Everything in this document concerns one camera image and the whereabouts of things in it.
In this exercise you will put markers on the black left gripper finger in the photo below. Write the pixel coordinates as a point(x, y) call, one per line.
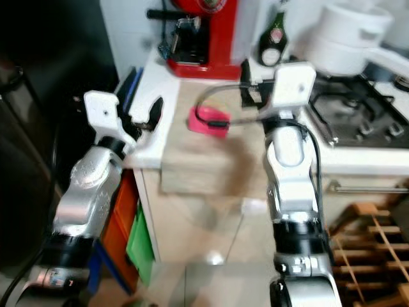
point(156, 112)

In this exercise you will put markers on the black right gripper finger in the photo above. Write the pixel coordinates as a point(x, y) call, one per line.
point(247, 83)

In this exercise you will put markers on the pink lidded food container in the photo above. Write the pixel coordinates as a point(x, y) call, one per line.
point(204, 125)

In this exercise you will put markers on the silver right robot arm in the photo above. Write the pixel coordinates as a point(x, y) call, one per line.
point(291, 185)

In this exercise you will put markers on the red coffee machine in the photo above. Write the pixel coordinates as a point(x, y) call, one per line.
point(220, 45)

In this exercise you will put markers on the dark green liqueur bottle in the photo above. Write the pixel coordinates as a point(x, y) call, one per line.
point(275, 38)

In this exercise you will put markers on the white lidded pot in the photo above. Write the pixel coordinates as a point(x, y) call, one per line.
point(345, 38)

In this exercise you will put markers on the steel gas hob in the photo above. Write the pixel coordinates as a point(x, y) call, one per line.
point(358, 115)

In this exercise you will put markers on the wooden slatted rack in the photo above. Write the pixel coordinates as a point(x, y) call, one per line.
point(364, 211)

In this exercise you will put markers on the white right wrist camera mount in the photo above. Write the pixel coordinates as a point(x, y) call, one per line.
point(294, 86)

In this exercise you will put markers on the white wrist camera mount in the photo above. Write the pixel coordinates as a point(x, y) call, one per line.
point(102, 114)
point(294, 86)

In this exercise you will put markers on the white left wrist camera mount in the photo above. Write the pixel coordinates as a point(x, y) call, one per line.
point(102, 114)

